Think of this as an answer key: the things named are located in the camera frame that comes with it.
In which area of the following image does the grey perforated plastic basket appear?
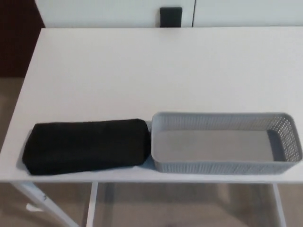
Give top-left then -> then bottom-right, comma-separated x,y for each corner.
151,111 -> 303,175

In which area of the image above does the white cabinet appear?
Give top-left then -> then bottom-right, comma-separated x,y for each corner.
35,0 -> 303,29

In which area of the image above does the dark brown wooden panel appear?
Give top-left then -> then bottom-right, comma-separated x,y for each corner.
0,0 -> 45,78

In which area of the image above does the black wall socket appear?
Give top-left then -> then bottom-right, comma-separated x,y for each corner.
160,7 -> 183,28

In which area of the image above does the white metal table frame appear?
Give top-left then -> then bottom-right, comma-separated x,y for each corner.
9,181 -> 288,227

